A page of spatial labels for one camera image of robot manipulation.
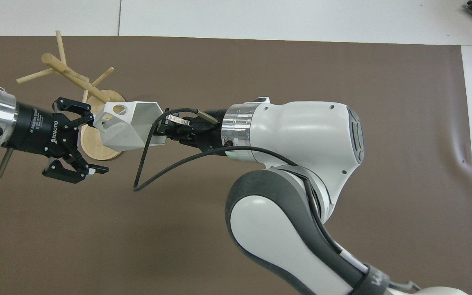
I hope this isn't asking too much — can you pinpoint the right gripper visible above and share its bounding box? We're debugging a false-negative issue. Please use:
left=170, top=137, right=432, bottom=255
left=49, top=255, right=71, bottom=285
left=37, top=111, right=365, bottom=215
left=185, top=107, right=229, bottom=154

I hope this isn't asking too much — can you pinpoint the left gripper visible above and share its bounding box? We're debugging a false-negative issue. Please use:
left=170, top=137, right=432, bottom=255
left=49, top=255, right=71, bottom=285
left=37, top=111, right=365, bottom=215
left=2, top=97, right=110, bottom=184

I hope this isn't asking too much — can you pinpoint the white angular cup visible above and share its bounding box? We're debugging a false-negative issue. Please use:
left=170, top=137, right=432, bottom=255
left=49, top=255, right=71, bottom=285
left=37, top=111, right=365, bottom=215
left=93, top=100, right=167, bottom=152

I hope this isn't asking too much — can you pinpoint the wooden cup rack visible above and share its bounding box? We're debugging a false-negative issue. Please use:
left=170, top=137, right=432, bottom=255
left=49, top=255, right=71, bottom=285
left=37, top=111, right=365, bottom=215
left=16, top=30, right=126, bottom=161

